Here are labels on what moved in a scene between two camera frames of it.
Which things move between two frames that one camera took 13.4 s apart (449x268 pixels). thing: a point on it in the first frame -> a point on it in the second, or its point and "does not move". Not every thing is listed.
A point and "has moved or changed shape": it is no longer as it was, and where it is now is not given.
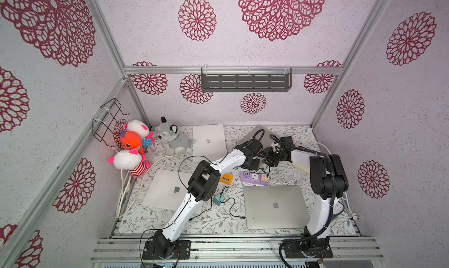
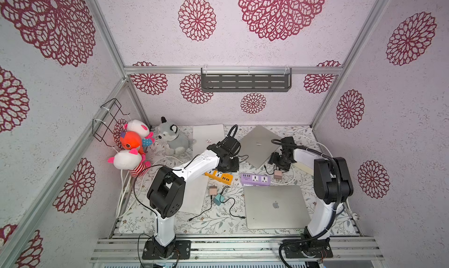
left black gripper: (255, 167) -> (235, 168)
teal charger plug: (216, 199) does not move
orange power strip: (226, 178) does not move
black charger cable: (234, 203) -> (218, 199)
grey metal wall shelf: (246, 79) does not move
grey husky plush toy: (176, 143) does not move
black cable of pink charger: (190, 219) does not move
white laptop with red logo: (209, 141) does not move
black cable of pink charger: (267, 174) has moved or changed shape
